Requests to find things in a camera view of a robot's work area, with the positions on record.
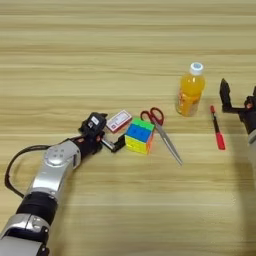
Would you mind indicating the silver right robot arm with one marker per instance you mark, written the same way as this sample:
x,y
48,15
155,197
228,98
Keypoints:
x,y
253,141

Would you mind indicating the red white card box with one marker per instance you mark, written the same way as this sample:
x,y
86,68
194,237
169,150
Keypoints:
x,y
118,121

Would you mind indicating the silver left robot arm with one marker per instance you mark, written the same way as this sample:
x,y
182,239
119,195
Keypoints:
x,y
53,173

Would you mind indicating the red black marker pen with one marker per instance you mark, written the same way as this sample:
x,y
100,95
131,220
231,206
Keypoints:
x,y
220,141

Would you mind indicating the colourful puzzle cube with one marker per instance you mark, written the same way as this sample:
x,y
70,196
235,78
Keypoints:
x,y
139,136

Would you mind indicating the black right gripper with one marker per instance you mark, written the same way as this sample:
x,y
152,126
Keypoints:
x,y
250,116

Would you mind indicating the orange juice bottle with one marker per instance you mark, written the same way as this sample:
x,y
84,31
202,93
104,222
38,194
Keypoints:
x,y
190,93

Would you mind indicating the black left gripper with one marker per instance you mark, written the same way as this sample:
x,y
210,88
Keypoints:
x,y
89,144

